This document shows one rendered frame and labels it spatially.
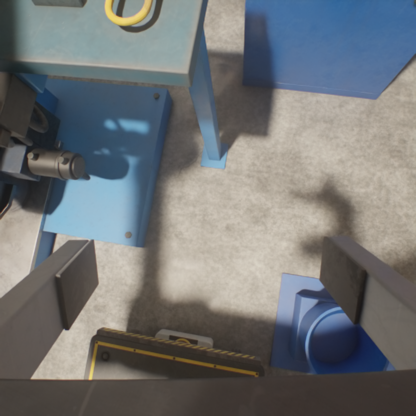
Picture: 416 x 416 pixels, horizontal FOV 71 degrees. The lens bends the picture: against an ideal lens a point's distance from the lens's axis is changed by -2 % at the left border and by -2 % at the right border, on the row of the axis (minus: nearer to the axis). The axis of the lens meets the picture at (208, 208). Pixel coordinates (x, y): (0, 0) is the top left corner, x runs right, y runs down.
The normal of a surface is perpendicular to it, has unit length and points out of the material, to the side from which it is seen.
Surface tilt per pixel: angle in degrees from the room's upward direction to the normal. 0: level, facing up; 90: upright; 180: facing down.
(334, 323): 0
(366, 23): 90
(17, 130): 90
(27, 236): 0
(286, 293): 0
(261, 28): 90
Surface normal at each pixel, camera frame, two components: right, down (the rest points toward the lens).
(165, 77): -0.16, 0.98
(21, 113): 0.98, 0.14
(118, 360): -0.09, -0.16
